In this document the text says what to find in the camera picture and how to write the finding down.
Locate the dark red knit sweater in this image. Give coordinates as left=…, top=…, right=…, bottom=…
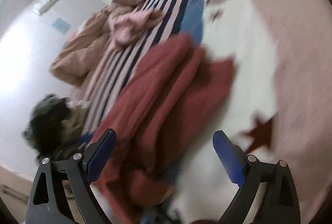
left=92, top=33, right=235, bottom=223

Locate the pink striped front pillow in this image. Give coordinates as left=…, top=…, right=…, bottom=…
left=253, top=0, right=331, bottom=223

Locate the black garment on pile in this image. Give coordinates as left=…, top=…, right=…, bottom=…
left=22, top=94, right=71, bottom=156

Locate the olive garment on pile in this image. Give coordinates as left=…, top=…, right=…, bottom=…
left=51, top=100, right=91, bottom=161

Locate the grey garment on pile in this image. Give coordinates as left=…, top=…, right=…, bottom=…
left=22, top=94, right=70, bottom=149

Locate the pink beige duvet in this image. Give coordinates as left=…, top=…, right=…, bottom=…
left=49, top=4, right=123, bottom=89

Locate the pink crumpled garment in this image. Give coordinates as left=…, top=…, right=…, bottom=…
left=107, top=10, right=163, bottom=50

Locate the striped fleece bed blanket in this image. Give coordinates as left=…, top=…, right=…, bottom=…
left=67, top=0, right=307, bottom=224

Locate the blue wall poster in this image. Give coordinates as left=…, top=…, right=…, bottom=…
left=51, top=18, right=71, bottom=34

